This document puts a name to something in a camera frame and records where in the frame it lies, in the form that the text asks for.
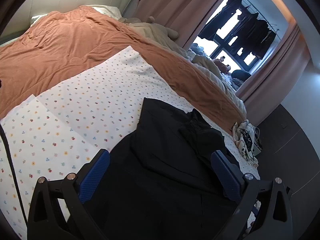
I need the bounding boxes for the black shirt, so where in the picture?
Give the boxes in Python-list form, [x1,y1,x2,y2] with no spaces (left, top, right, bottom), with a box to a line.
[84,98,236,239]

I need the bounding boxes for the hanging dark clothes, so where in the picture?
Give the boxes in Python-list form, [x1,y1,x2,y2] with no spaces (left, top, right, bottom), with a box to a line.
[198,0,276,60]

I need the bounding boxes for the white bedside box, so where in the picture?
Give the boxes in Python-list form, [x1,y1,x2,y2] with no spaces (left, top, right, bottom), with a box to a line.
[252,140,262,156]

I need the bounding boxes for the floral white bed sheet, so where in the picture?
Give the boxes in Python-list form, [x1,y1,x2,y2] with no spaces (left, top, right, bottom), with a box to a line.
[0,45,261,239]

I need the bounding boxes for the orange brown duvet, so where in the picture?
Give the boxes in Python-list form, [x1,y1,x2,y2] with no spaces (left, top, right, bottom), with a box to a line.
[1,5,247,132]

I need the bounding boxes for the beige plush toy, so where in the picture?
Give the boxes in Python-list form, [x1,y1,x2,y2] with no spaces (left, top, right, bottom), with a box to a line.
[118,16,179,41]

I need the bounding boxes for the white pillow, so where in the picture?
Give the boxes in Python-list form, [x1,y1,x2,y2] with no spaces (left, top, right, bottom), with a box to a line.
[30,5,122,26]

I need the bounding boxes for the pink curtain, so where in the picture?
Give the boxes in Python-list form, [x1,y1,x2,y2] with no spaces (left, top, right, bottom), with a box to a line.
[133,0,223,48]

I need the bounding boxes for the cream headboard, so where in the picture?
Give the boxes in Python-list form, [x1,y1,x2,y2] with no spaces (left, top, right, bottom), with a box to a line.
[0,0,142,45]

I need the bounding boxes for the patterned cloth with cables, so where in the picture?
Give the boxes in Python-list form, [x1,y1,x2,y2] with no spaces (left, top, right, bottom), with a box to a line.
[232,120,259,167]

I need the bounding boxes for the black cable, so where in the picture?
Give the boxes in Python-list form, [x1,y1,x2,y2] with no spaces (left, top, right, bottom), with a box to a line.
[0,123,29,228]

